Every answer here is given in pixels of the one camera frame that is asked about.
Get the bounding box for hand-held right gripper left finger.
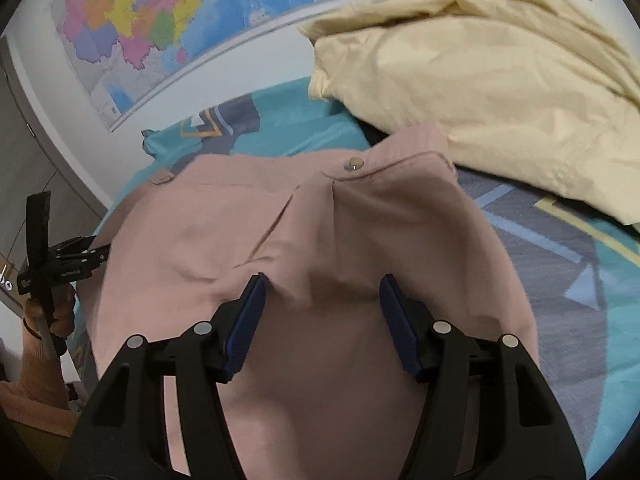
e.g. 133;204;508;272
60;272;268;480

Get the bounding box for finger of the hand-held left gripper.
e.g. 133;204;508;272
75;245;110;267
51;237;100;257

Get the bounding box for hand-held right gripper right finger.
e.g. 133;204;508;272
378;272;587;480

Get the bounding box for pink zip jacket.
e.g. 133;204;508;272
75;125;539;480

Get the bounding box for person's left forearm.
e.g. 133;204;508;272
0;322;83;438

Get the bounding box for person's left hand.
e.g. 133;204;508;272
22;285;77;357

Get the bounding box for grey cabinet door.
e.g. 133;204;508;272
0;40;114;311

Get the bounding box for blue patterned bedsheet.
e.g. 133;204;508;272
65;77;640;480

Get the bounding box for person's olive clothing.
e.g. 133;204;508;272
0;412;73;480

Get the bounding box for pale yellow garment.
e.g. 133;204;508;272
297;0;640;236

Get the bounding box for colourful wall map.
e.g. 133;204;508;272
50;0;434;134

